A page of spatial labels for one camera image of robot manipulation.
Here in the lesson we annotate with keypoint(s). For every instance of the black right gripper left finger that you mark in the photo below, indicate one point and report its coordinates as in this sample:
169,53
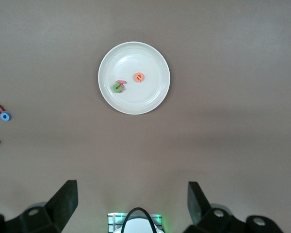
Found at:
58,211

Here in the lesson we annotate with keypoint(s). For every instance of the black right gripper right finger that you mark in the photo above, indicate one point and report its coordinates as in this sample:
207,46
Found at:
203,213

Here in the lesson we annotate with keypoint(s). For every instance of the green foam letter n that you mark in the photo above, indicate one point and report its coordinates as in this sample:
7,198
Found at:
117,88

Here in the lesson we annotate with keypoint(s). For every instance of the red foam letter w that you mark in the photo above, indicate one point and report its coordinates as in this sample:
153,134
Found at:
123,82

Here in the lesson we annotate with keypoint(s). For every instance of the orange foam letter e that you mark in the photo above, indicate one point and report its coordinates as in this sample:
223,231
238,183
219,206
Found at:
137,78

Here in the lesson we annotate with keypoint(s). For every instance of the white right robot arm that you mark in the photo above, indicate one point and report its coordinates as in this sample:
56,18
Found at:
139,225

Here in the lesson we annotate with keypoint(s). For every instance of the blue foam letter o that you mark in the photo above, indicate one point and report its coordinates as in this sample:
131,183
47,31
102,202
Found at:
3,117

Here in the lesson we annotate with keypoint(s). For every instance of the beige plate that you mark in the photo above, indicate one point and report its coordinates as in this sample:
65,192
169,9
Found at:
135,102

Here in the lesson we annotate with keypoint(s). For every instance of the brown table cover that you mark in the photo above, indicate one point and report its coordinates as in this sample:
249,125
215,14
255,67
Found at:
38,72

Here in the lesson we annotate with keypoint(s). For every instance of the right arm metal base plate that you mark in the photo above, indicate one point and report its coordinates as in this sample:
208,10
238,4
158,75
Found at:
111,218

